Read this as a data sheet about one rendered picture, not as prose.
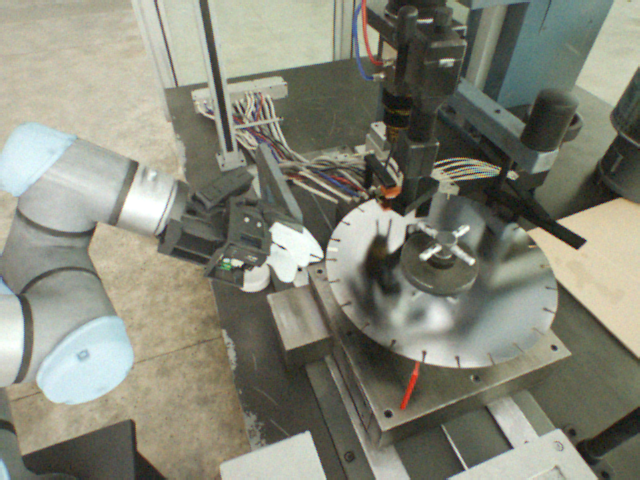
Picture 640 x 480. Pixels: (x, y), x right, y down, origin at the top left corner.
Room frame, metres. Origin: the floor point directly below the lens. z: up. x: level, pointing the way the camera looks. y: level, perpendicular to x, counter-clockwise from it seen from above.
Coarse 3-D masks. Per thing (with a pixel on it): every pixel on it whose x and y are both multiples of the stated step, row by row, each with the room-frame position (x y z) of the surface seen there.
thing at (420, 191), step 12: (444, 60) 0.43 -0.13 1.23; (408, 180) 0.44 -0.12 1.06; (420, 180) 0.49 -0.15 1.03; (432, 180) 0.49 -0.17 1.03; (408, 192) 0.44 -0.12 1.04; (420, 192) 0.46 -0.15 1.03; (432, 192) 0.48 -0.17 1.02; (396, 204) 0.44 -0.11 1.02; (408, 204) 0.44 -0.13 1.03; (420, 204) 0.46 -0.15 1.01; (420, 216) 0.47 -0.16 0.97
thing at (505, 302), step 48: (384, 240) 0.44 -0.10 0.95; (480, 240) 0.44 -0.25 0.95; (528, 240) 0.44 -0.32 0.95; (336, 288) 0.35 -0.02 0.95; (384, 288) 0.35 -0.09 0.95; (480, 288) 0.35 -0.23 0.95; (528, 288) 0.35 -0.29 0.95; (384, 336) 0.27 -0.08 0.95; (432, 336) 0.27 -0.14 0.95; (480, 336) 0.27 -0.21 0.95; (528, 336) 0.27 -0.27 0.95
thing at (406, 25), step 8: (400, 8) 0.45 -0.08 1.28; (408, 8) 0.44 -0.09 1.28; (416, 8) 0.45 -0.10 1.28; (400, 16) 0.44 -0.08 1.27; (408, 16) 0.44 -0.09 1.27; (416, 16) 0.44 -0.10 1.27; (400, 24) 0.44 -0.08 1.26; (408, 24) 0.44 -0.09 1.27; (416, 24) 0.44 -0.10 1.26; (400, 32) 0.44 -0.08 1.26; (408, 32) 0.44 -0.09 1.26; (400, 40) 0.44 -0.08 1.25; (408, 40) 0.44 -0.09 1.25; (400, 48) 0.44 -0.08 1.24; (408, 48) 0.44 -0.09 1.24; (400, 56) 0.44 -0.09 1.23; (400, 64) 0.44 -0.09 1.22; (400, 72) 0.44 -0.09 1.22; (400, 80) 0.44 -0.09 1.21
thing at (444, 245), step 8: (424, 224) 0.43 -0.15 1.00; (464, 224) 0.43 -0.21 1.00; (432, 232) 0.41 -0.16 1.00; (440, 232) 0.41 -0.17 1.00; (448, 232) 0.41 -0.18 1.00; (456, 232) 0.41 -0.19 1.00; (464, 232) 0.41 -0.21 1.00; (440, 240) 0.39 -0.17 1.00; (448, 240) 0.39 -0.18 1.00; (456, 240) 0.39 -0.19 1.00; (432, 248) 0.38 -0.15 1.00; (440, 248) 0.38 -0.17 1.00; (448, 248) 0.38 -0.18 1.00; (456, 248) 0.38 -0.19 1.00; (424, 256) 0.37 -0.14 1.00; (440, 256) 0.38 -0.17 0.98; (448, 256) 0.38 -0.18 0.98; (464, 256) 0.37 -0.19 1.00
